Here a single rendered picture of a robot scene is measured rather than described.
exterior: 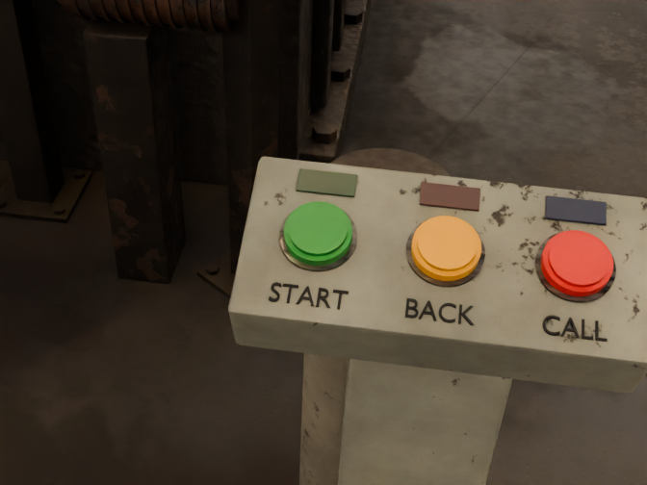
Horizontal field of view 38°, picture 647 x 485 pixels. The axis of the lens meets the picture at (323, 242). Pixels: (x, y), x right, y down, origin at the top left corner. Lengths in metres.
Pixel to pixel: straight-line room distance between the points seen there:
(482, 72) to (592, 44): 0.28
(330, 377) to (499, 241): 0.29
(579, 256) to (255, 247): 0.19
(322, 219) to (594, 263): 0.16
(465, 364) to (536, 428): 0.71
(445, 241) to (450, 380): 0.09
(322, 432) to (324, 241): 0.36
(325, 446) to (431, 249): 0.38
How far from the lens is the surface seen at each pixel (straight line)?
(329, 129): 1.56
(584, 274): 0.55
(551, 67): 1.99
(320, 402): 0.84
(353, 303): 0.53
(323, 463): 0.90
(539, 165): 1.69
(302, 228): 0.54
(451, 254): 0.54
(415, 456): 0.64
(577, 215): 0.58
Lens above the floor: 0.96
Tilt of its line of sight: 41 degrees down
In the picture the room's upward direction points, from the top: 3 degrees clockwise
